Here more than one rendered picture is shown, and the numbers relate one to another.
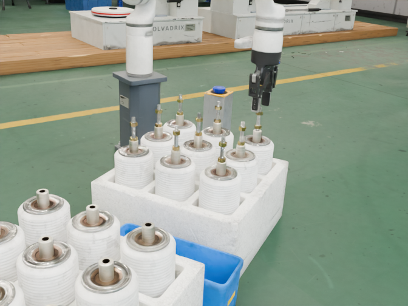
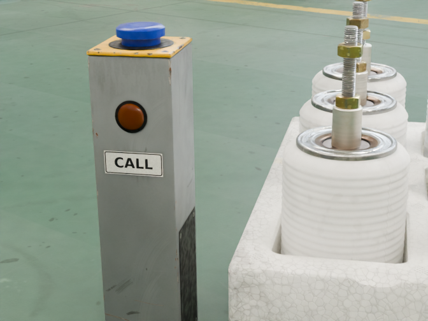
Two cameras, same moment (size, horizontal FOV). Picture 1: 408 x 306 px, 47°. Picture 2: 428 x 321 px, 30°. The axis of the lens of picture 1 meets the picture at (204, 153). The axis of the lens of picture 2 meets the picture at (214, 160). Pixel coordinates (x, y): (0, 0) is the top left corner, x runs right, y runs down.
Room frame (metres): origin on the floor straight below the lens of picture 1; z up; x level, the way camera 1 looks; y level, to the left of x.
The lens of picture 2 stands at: (1.50, 0.61, 0.44)
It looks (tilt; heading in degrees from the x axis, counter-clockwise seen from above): 19 degrees down; 258
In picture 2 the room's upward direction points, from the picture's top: 1 degrees counter-clockwise
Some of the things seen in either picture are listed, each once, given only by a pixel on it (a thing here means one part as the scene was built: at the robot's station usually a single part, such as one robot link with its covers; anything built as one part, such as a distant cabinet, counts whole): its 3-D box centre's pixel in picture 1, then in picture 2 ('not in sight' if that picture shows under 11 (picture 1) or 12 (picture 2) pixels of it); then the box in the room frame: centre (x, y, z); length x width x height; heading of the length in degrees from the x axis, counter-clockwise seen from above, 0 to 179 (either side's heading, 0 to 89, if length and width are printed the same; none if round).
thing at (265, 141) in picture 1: (256, 140); (359, 72); (1.18, -0.14, 0.25); 0.08 x 0.08 x 0.01
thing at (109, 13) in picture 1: (113, 11); not in sight; (3.44, 0.69, 0.29); 0.30 x 0.30 x 0.06
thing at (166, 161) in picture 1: (175, 161); not in sight; (1.02, 0.07, 0.25); 0.08 x 0.08 x 0.01
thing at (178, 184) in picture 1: (174, 195); not in sight; (1.02, 0.07, 0.16); 0.10 x 0.10 x 0.18
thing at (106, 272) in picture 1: (106, 269); not in sight; (0.58, 0.14, 0.26); 0.02 x 0.02 x 0.03
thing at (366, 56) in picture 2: (257, 136); (360, 60); (1.18, -0.14, 0.26); 0.02 x 0.02 x 0.03
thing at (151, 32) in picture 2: (218, 90); (141, 37); (1.42, -0.04, 0.32); 0.04 x 0.04 x 0.02
